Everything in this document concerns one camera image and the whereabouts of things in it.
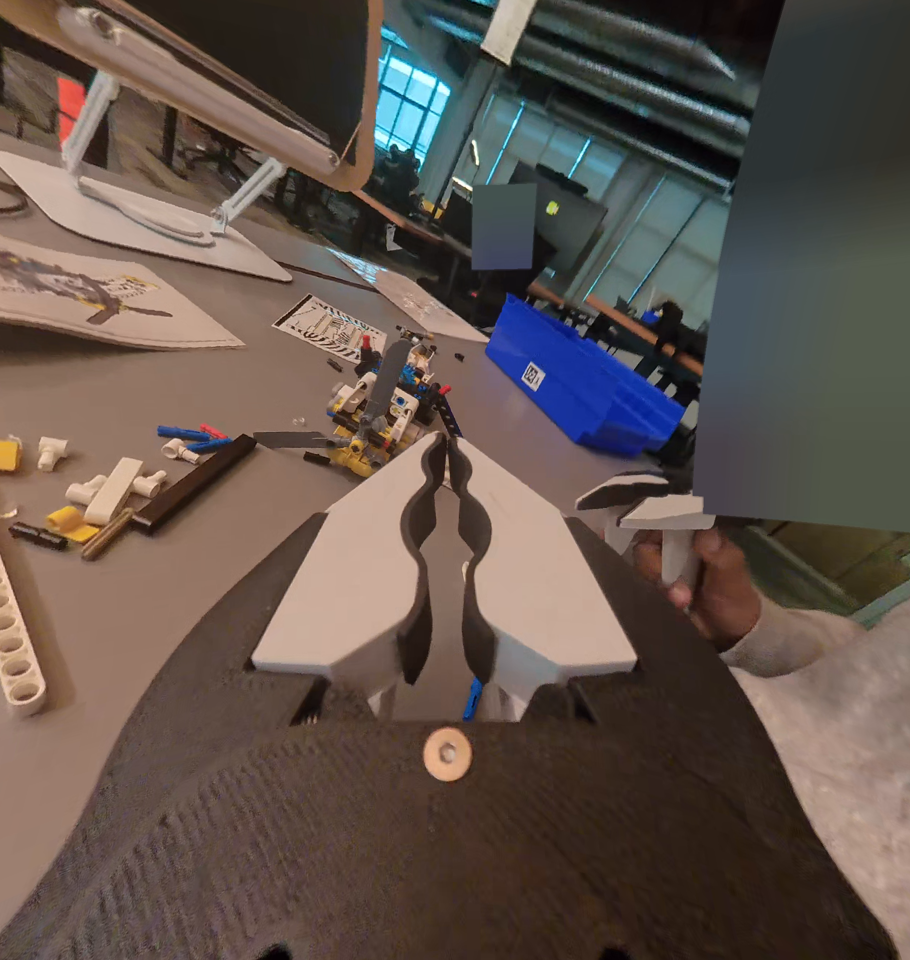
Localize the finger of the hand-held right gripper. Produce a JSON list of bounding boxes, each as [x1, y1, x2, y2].
[[617, 493, 705, 531], [575, 471, 670, 513]]

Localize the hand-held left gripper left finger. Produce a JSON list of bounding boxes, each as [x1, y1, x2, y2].
[[251, 431, 450, 721]]

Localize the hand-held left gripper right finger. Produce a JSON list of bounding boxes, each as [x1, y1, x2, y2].
[[449, 436, 640, 717]]

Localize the lego helicopter model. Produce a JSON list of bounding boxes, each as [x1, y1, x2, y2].
[[251, 327, 467, 481]]

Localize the person's right forearm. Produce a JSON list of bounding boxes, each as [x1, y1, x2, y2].
[[719, 600, 872, 680]]

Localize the long black lego beam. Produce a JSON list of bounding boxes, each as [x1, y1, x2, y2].
[[130, 432, 258, 537]]

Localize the white lego connector cluster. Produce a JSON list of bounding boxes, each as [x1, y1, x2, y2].
[[65, 456, 168, 528]]

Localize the lego sticker sheet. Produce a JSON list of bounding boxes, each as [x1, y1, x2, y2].
[[272, 293, 388, 367]]

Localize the small yellow lego piece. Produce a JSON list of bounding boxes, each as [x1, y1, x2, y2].
[[45, 505, 102, 544]]

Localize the open lego instruction booklet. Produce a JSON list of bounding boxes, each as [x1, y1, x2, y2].
[[0, 223, 247, 354]]

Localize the person's right hand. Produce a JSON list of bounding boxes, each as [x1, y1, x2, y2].
[[632, 525, 762, 652]]

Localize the blue plastic bin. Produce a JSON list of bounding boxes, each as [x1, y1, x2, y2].
[[485, 292, 687, 460]]

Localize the white paper sheet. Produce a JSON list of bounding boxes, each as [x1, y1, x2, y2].
[[331, 251, 492, 345]]

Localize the black computer monitor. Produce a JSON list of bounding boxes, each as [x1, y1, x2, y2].
[[533, 166, 608, 277]]

